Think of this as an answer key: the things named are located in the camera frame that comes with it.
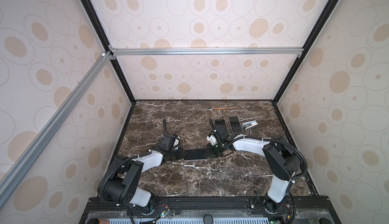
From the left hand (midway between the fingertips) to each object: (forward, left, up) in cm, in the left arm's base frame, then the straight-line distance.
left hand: (189, 151), depth 90 cm
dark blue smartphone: (-1, -3, -1) cm, 3 cm away
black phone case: (+22, -21, -5) cm, 31 cm away
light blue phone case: (+15, -32, -3) cm, 35 cm away
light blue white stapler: (+20, -40, -1) cm, 45 cm away
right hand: (-2, -9, -1) cm, 9 cm away
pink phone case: (-4, -4, -3) cm, 6 cm away
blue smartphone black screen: (+22, -31, -3) cm, 38 cm away
